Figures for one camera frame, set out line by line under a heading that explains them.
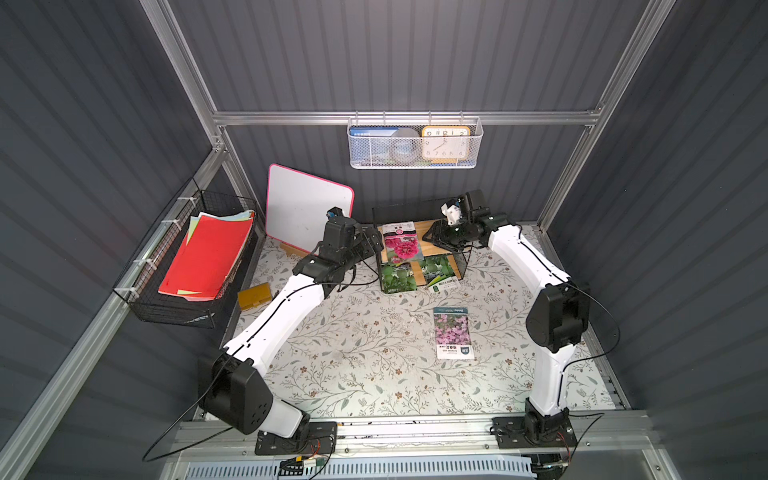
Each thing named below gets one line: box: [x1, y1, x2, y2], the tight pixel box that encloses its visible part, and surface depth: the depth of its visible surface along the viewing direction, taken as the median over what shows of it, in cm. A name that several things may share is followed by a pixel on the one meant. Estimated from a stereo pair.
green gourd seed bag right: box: [420, 255, 462, 293], surface depth 105 cm
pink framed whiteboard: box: [265, 163, 355, 253], surface depth 104 cm
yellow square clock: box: [422, 125, 471, 164], surface depth 90 cm
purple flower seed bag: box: [433, 307, 475, 359], surface depth 93 cm
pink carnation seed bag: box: [382, 221, 423, 264], surface depth 96 cm
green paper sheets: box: [186, 210, 255, 246], surface depth 80 cm
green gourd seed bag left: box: [381, 262, 417, 294], surface depth 104 cm
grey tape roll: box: [389, 127, 422, 164], surface depth 90 cm
